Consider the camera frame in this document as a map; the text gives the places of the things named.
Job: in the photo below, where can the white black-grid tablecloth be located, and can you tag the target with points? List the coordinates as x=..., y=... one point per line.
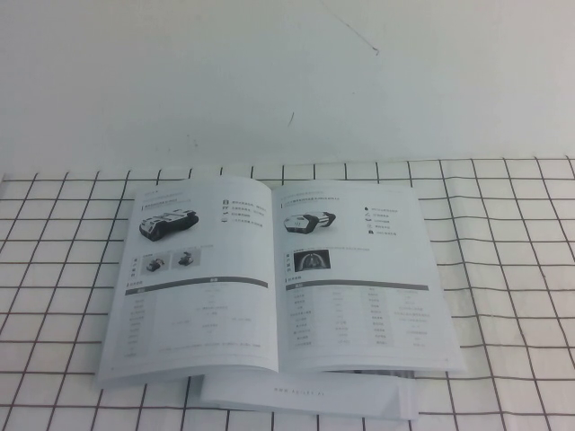
x=516, y=269

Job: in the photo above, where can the closed white brochure book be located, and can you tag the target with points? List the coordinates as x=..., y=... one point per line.
x=314, y=397

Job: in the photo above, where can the white product catalogue book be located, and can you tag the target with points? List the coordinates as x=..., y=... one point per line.
x=224, y=292

